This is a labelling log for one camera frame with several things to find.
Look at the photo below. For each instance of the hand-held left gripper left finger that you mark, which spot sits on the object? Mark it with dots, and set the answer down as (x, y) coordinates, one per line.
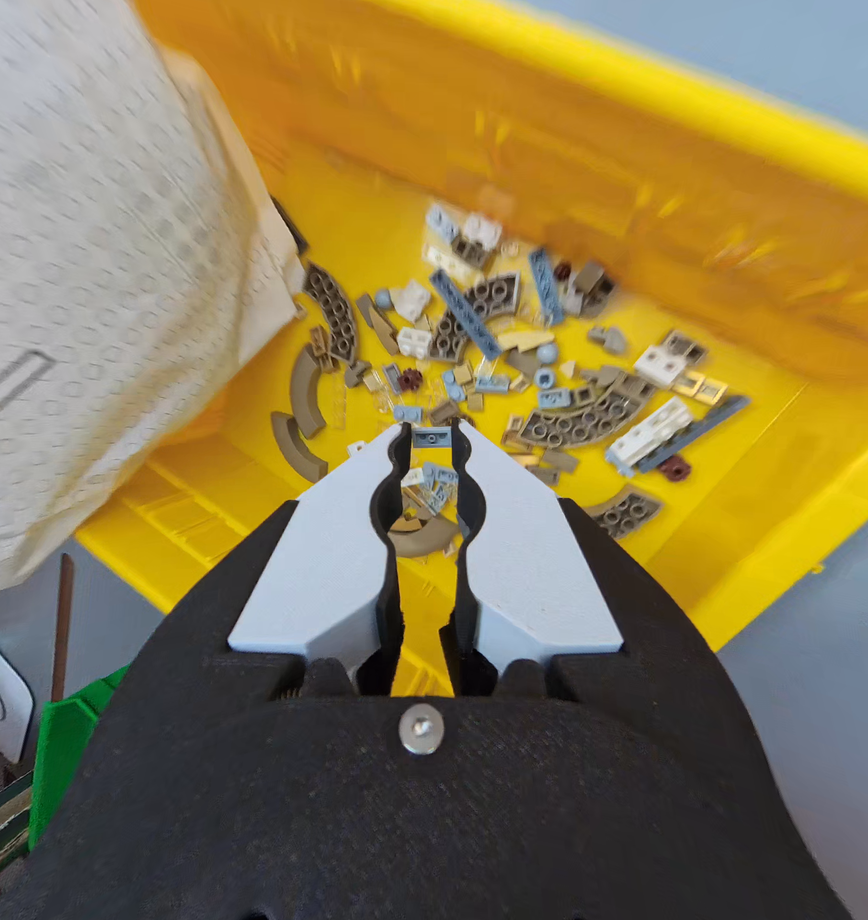
(319, 575)

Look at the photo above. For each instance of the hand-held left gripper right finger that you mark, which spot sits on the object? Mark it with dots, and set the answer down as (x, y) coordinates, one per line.
(542, 575)

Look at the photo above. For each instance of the light blue lego plate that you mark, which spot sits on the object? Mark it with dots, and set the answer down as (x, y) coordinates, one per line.
(432, 437)

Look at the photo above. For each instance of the pile of lego pieces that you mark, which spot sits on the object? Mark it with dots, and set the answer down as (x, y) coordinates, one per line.
(477, 309)

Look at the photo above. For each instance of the yellow plastic bin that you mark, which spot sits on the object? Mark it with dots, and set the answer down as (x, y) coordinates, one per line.
(621, 108)

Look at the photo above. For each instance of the green plastic bin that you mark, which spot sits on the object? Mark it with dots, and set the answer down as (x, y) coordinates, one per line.
(67, 740)

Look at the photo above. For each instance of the white stand base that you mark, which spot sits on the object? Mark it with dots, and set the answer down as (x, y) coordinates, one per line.
(3, 711)

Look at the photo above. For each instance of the beige paper parts bag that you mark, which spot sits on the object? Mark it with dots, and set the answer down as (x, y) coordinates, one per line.
(118, 251)

